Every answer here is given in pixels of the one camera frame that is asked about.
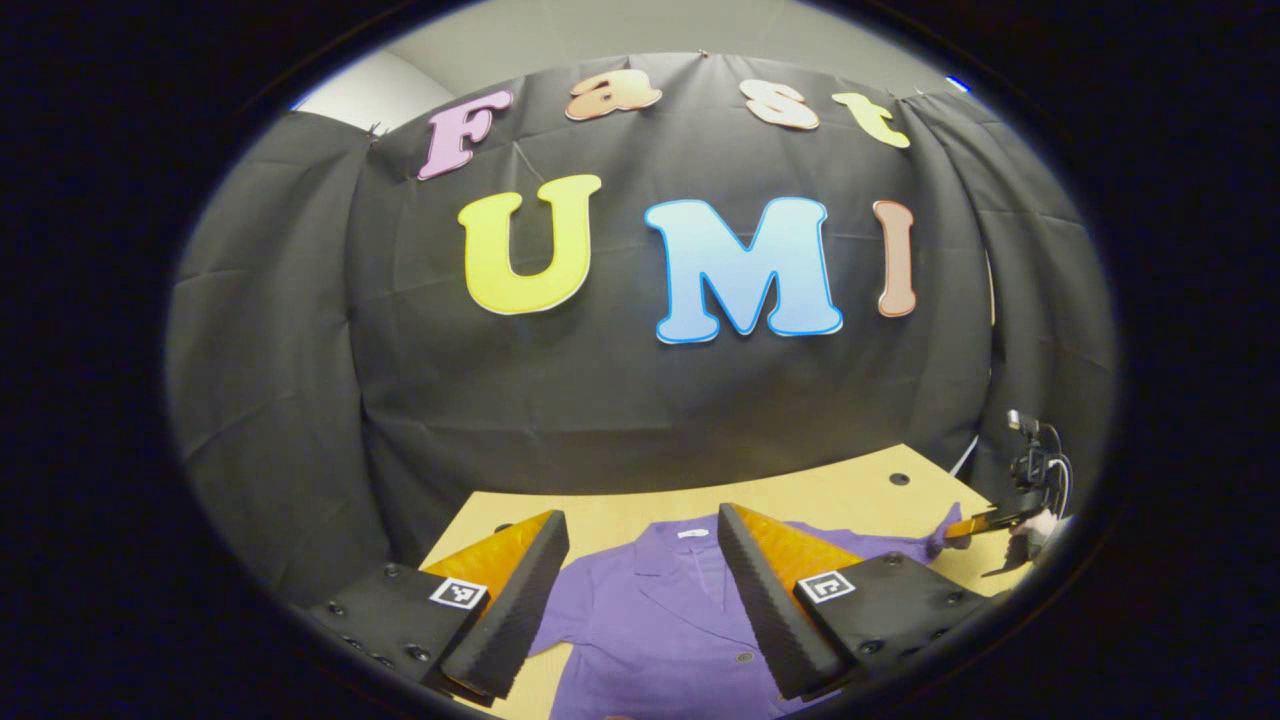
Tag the purple knit cardigan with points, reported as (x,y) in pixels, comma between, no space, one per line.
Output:
(660,620)

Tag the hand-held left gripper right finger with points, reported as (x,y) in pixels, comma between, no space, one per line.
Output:
(770,620)

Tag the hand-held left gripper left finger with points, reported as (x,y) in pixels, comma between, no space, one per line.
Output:
(515,610)

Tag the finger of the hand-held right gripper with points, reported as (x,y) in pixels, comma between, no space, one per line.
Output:
(985,523)
(1010,562)

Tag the black backdrop cloth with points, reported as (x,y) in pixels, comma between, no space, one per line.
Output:
(650,400)

